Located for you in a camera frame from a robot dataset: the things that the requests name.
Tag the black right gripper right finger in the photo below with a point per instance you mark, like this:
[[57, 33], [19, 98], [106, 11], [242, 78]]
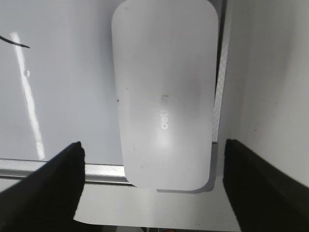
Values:
[[263, 198]]

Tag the white whiteboard eraser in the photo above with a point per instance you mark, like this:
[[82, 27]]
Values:
[[165, 54]]

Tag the white framed whiteboard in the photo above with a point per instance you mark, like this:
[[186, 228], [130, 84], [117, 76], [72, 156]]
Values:
[[57, 81]]

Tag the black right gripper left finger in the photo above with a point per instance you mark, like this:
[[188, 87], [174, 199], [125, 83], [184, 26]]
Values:
[[46, 200]]

